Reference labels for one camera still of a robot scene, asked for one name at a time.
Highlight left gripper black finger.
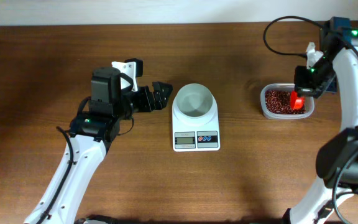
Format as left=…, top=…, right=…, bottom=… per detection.
left=159, top=88, right=173, bottom=108
left=152, top=82, right=172, bottom=93

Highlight orange measuring scoop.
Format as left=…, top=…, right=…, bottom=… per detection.
left=290, top=90, right=305, bottom=110

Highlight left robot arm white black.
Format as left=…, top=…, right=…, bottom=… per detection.
left=24, top=67, right=173, bottom=223

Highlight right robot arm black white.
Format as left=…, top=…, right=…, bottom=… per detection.
left=282, top=17, right=358, bottom=223

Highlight white round bowl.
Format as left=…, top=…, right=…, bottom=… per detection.
left=175, top=83, right=213, bottom=118

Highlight white digital kitchen scale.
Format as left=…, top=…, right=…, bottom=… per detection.
left=172, top=97, right=221, bottom=152

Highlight red adzuki beans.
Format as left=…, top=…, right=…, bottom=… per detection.
left=265, top=90, right=306, bottom=114

